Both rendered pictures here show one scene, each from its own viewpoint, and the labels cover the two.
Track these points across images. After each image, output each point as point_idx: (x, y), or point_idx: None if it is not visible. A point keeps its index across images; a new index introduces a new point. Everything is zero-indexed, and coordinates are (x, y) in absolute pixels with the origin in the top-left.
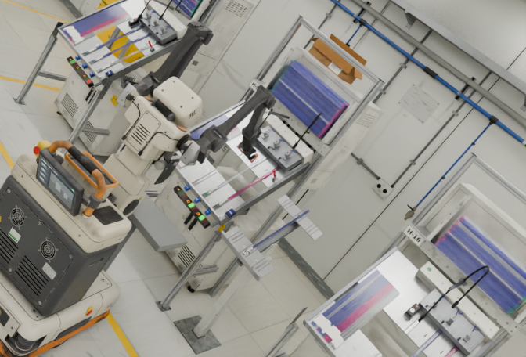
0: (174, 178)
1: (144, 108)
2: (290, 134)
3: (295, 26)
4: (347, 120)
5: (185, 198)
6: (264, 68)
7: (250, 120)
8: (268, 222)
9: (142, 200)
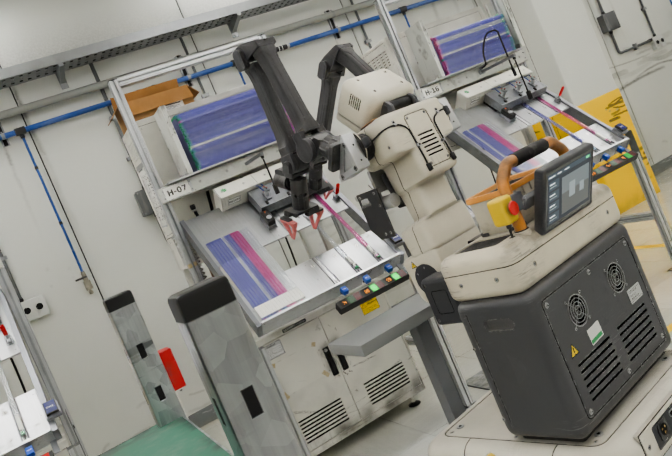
0: None
1: (400, 117)
2: (270, 170)
3: (121, 94)
4: None
5: (361, 294)
6: (152, 169)
7: (325, 125)
8: None
9: (393, 312)
